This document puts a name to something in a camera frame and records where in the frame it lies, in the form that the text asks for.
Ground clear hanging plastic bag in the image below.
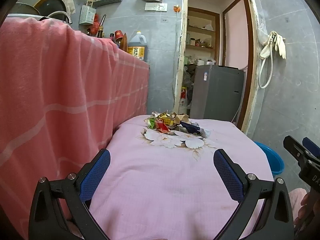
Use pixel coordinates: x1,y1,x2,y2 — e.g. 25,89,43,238
257,15,269,45

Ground chrome faucet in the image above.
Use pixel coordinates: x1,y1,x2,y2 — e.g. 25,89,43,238
47,10,73,25

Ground black wok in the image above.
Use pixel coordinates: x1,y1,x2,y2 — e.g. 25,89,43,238
37,0,67,18

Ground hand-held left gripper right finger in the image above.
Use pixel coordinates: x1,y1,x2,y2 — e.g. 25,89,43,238
213,149,294,240

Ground wooden door frame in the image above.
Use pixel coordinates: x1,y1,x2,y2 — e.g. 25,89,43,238
174,0,260,134

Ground red and white plastic bag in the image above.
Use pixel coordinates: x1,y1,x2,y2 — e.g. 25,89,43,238
179,87,188,115

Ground red mesh bag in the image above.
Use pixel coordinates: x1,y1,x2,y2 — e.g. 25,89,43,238
91,14,100,37

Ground white perforated utensil holder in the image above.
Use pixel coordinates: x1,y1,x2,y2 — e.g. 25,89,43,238
79,5,97,26

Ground cream rubber glove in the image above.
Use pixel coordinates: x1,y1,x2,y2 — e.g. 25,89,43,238
274,31,286,59
260,31,275,59

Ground pink fuzzy pants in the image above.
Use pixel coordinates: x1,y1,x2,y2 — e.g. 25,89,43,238
287,187,308,220

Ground blue plastic bucket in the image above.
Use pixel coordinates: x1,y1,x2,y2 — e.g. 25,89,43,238
254,141,285,175

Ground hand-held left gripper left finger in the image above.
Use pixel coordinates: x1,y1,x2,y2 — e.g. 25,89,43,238
28,149,111,240

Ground wooden shelf unit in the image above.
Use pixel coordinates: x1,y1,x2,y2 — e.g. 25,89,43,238
186,7,220,66

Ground person's right hand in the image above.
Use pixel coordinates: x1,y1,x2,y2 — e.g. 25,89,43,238
294,191,316,232

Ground coral plaid cloth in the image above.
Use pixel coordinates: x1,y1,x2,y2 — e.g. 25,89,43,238
0,15,150,239

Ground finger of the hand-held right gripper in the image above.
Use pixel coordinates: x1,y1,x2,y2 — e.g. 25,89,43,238
302,137,320,159
283,135,312,167

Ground pink floral blanket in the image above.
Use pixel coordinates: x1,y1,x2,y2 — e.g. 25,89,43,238
67,114,275,240

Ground beige hanging towel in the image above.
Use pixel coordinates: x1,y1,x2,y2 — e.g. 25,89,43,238
60,0,76,14

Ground large dark oil jug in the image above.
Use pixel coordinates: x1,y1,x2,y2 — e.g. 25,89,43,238
127,31,148,61

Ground pile of wrappers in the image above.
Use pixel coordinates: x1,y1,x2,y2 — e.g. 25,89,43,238
144,110,212,138

